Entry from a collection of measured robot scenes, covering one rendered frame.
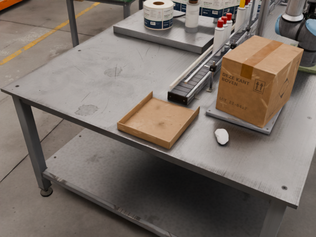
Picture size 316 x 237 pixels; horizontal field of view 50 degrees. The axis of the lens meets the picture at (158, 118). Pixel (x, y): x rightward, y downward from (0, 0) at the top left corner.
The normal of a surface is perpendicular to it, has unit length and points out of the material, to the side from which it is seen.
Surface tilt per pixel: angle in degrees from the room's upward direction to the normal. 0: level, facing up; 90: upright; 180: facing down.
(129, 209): 0
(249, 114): 90
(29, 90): 0
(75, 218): 0
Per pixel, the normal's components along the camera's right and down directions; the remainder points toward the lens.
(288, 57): 0.01, -0.80
